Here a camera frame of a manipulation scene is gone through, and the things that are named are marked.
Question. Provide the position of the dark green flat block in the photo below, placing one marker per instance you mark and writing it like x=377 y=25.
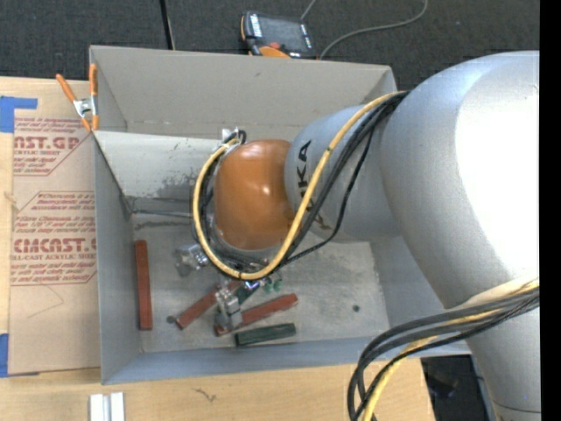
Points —
x=265 y=334

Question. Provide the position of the red-brown flat block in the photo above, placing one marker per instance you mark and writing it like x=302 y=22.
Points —
x=144 y=287
x=197 y=308
x=272 y=307

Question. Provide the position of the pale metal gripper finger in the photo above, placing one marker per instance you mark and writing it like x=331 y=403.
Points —
x=196 y=256
x=229 y=308

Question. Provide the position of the grey metal bin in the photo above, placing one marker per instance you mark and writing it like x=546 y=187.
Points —
x=175 y=94

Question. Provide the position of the brown cardboard board, red print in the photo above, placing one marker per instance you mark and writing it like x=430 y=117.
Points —
x=48 y=217

